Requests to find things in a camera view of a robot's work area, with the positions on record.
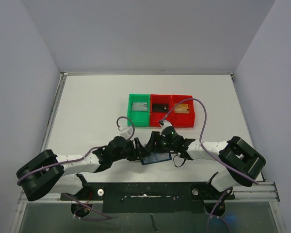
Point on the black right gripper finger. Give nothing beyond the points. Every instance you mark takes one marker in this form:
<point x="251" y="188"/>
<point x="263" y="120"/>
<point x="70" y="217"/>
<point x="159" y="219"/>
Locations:
<point x="161" y="151"/>
<point x="151" y="145"/>

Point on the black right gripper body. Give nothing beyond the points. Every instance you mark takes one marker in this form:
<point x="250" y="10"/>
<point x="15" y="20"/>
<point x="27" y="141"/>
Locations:
<point x="155" y="142"/>

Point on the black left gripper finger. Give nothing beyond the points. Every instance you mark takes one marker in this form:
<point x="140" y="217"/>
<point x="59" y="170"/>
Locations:
<point x="133" y="157"/>
<point x="140" y="150"/>

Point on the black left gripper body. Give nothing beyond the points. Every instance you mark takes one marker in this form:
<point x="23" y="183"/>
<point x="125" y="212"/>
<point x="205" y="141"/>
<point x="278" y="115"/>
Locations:
<point x="128" y="150"/>

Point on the blue leather card holder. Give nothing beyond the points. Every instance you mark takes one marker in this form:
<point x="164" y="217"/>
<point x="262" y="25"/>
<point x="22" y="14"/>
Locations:
<point x="156" y="158"/>

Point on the silver card from holder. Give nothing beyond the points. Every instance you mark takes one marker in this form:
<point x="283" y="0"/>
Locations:
<point x="139" y="106"/>

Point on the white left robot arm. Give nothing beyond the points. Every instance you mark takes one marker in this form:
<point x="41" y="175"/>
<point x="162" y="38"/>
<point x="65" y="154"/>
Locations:
<point x="40" y="174"/>

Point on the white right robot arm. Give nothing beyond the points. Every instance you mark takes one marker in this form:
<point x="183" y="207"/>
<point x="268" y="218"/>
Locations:
<point x="242" y="162"/>

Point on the gold credit card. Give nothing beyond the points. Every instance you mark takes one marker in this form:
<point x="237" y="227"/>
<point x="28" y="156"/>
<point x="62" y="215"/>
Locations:
<point x="182" y="108"/>

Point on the black credit card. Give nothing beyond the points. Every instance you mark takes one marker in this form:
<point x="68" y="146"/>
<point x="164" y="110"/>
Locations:
<point x="160" y="107"/>

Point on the right red plastic bin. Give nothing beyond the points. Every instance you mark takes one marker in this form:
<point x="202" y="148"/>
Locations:
<point x="183" y="120"/>

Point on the red plastic bin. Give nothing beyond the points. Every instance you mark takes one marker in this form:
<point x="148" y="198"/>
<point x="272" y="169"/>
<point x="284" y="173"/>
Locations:
<point x="183" y="120"/>
<point x="155" y="117"/>

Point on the green plastic bin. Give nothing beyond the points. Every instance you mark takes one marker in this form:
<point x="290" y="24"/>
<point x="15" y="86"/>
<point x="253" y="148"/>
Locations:
<point x="139" y="119"/>

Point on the middle red plastic bin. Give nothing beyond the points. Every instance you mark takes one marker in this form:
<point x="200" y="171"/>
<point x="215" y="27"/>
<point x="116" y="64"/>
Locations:
<point x="155" y="117"/>

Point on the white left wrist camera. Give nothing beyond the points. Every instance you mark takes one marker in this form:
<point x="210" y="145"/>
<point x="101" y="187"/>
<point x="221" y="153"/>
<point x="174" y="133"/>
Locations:
<point x="126" y="132"/>

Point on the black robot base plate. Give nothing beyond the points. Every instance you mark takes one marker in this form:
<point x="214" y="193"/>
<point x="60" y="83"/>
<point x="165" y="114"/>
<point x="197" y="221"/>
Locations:
<point x="141" y="198"/>

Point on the aluminium table edge rail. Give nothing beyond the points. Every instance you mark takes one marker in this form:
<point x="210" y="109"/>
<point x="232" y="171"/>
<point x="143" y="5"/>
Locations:
<point x="21" y="202"/>

